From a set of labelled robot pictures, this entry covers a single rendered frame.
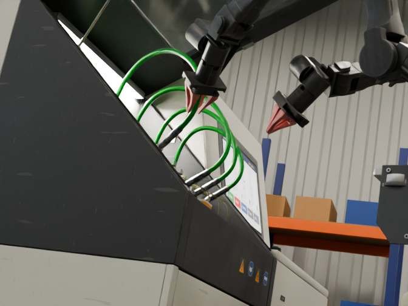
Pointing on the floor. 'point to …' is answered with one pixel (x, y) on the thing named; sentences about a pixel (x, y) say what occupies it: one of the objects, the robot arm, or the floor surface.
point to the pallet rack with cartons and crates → (333, 227)
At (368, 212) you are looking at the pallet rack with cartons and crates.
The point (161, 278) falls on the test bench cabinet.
